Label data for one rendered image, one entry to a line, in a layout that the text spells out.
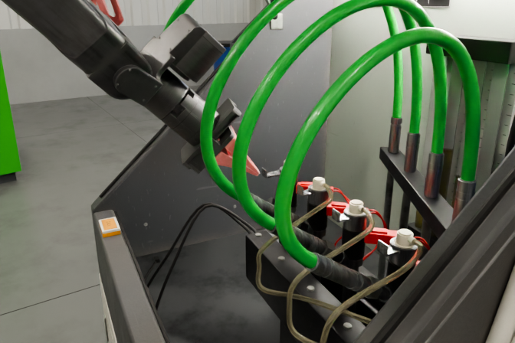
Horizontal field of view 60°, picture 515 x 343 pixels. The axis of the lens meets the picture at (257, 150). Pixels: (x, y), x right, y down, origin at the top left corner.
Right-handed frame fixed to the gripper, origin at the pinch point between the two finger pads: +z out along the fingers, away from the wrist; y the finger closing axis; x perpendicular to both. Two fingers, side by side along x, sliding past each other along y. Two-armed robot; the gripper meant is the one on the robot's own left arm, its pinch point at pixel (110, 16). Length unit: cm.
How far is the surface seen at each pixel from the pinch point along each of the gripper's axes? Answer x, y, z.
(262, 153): 2.3, 33.0, 30.6
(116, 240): 26.6, 4.7, 25.4
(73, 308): 131, 118, 23
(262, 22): -15.8, -16.6, 20.9
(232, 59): -10.8, -17.7, 21.8
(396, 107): -23.1, 8.7, 40.0
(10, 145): 179, 243, -107
